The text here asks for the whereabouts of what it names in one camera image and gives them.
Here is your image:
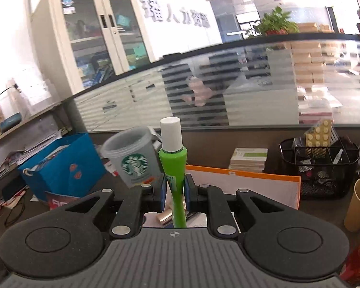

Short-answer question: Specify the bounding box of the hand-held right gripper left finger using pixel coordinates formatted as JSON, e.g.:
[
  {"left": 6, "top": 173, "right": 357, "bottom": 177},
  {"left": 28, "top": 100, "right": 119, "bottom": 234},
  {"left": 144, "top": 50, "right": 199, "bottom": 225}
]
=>
[{"left": 63, "top": 174, "right": 169, "bottom": 237}]

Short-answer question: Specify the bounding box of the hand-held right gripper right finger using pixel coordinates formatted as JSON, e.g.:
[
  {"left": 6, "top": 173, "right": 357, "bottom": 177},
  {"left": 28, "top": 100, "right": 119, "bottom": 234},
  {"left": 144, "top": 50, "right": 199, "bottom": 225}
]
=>
[{"left": 184, "top": 174, "right": 293, "bottom": 237}]

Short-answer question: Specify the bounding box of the green bottle with white cap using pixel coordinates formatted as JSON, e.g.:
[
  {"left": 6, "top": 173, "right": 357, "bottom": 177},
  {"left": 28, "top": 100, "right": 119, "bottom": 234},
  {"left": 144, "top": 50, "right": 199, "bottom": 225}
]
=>
[{"left": 158, "top": 117, "right": 189, "bottom": 228}]

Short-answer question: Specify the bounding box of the orange cardboard box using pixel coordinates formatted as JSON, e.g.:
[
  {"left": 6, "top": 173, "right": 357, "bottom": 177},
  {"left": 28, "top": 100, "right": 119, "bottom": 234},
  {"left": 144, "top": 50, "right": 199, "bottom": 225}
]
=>
[{"left": 144, "top": 164, "right": 301, "bottom": 228}]

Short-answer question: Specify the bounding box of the frosted cup with green logo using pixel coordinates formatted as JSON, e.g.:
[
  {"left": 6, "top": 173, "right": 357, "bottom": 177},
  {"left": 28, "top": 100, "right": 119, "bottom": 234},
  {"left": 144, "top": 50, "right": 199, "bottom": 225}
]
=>
[{"left": 101, "top": 126, "right": 164, "bottom": 189}]

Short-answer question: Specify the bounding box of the striped glass partition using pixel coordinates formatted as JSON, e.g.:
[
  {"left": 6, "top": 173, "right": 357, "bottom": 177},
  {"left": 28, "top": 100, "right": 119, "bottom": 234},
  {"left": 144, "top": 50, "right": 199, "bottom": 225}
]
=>
[{"left": 74, "top": 34, "right": 360, "bottom": 133}]

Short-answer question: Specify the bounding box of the blue paper bag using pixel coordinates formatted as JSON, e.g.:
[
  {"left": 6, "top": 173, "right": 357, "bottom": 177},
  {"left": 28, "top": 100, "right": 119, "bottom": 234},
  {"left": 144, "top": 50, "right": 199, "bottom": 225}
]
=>
[{"left": 18, "top": 132, "right": 107, "bottom": 202}]

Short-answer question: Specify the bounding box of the black mesh desk organizer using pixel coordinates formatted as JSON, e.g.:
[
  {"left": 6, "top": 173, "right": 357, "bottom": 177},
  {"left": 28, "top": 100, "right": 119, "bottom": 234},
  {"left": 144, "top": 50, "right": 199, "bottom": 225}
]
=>
[{"left": 279, "top": 136, "right": 360, "bottom": 200}]

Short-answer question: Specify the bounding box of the pile of papers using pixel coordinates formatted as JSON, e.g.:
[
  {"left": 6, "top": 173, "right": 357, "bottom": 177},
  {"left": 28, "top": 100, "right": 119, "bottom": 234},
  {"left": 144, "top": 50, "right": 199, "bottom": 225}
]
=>
[{"left": 4, "top": 127, "right": 70, "bottom": 170}]

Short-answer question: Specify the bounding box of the yellow building block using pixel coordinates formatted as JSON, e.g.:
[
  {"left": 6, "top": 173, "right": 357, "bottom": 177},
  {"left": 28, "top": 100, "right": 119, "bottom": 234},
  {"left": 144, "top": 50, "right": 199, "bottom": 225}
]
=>
[{"left": 305, "top": 119, "right": 334, "bottom": 148}]

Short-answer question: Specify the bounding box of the blue bowl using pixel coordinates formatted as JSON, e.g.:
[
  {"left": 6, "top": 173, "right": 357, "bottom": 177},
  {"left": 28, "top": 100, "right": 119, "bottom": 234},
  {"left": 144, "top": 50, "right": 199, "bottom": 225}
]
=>
[{"left": 0, "top": 112, "right": 22, "bottom": 133}]

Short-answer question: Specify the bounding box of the beige paper cup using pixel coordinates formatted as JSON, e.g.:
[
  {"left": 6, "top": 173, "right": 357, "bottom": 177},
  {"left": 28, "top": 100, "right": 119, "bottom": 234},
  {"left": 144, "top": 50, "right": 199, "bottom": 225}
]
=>
[{"left": 344, "top": 177, "right": 360, "bottom": 233}]

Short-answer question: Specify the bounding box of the stack of cardboard boxes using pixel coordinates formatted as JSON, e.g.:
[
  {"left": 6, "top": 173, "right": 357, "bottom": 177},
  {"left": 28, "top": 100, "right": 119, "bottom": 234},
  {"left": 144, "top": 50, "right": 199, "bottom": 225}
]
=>
[{"left": 283, "top": 22, "right": 360, "bottom": 123}]

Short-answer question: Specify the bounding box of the beige glass-door cabinet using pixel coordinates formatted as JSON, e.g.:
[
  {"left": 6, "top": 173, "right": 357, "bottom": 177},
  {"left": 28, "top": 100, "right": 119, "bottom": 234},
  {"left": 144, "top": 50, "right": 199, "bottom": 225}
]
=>
[{"left": 31, "top": 0, "right": 156, "bottom": 96}]

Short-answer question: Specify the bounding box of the green potted plant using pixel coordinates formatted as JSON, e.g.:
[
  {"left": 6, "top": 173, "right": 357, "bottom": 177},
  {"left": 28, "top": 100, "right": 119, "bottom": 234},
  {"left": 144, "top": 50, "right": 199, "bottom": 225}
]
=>
[{"left": 247, "top": 6, "right": 300, "bottom": 38}]

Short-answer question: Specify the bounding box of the grey wall lettering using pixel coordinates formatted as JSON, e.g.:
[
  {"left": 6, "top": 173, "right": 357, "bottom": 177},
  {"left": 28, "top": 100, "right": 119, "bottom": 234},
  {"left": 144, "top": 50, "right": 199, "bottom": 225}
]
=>
[{"left": 139, "top": 0, "right": 212, "bottom": 29}]

